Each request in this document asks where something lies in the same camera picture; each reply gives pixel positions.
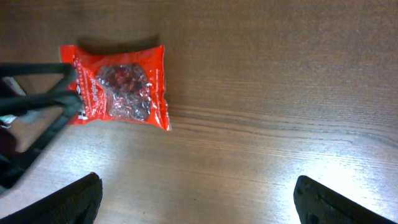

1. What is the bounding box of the red Hacks candy bag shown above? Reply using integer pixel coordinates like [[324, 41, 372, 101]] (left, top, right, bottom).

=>
[[60, 45, 171, 131]]

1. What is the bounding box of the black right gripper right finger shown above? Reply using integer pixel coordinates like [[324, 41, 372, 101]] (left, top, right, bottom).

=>
[[294, 175, 396, 224]]

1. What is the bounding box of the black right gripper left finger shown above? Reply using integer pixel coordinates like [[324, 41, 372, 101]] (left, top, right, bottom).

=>
[[1, 172, 103, 224]]

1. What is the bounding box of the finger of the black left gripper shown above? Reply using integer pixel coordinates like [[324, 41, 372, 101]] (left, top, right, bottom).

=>
[[1, 91, 82, 187], [1, 63, 76, 96]]

